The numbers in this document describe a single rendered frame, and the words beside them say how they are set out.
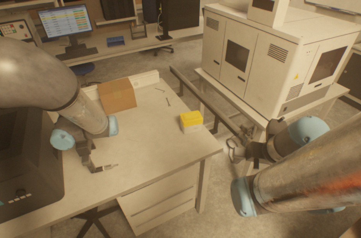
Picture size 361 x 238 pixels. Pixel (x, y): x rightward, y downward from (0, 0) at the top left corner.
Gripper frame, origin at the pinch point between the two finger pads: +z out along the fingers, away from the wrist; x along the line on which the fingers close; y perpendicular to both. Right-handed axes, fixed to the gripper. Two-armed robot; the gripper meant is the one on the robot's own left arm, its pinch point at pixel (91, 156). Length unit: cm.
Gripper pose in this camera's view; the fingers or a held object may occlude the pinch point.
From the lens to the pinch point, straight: 102.1
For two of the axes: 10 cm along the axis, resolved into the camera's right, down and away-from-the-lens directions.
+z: 0.2, 7.5, 6.6
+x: 3.0, 6.2, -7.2
